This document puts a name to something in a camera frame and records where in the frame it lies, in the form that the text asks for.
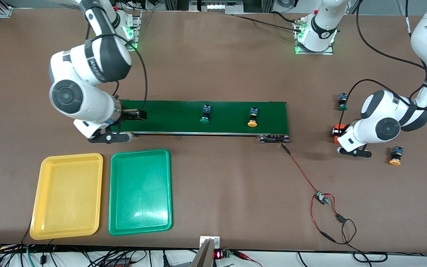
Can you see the orange cylinder white 4680 print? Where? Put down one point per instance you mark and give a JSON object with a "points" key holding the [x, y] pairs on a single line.
{"points": [[337, 139]]}

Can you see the green push button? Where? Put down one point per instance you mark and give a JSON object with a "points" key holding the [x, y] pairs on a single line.
{"points": [[342, 107], [206, 109]]}

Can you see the yellow push button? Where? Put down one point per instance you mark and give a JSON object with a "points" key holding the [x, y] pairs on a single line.
{"points": [[252, 124], [396, 152]]}

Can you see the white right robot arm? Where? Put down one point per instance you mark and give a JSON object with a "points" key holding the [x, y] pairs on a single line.
{"points": [[69, 66]]}

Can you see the green conveyor belt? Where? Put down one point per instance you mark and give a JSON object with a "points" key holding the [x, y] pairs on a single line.
{"points": [[198, 126]]}

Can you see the small speed controller board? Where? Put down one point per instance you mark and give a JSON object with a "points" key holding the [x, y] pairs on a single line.
{"points": [[321, 197]]}

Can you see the yellow plastic tray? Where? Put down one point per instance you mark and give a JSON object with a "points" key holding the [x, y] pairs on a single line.
{"points": [[67, 196]]}

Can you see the green plastic tray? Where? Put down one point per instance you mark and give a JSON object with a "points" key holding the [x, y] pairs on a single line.
{"points": [[140, 193]]}

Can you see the metal rack with white lights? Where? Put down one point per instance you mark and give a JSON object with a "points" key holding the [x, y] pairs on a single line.
{"points": [[217, 6]]}

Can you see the black orange power adapter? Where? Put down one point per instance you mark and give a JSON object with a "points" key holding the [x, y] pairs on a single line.
{"points": [[119, 264]]}

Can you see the red alligator clip lead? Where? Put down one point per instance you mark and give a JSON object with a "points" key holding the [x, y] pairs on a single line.
{"points": [[241, 254]]}

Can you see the red digit display module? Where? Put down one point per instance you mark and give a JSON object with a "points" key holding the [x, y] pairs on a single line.
{"points": [[218, 254]]}

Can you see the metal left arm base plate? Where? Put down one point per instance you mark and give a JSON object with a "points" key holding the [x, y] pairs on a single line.
{"points": [[313, 53]]}

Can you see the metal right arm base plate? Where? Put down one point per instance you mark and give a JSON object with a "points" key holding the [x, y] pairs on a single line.
{"points": [[138, 26]]}

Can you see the aluminium frame profile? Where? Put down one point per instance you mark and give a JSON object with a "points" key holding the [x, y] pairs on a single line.
{"points": [[2, 9]]}

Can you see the grey metal camera mount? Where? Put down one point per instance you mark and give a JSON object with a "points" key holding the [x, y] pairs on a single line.
{"points": [[204, 256]]}

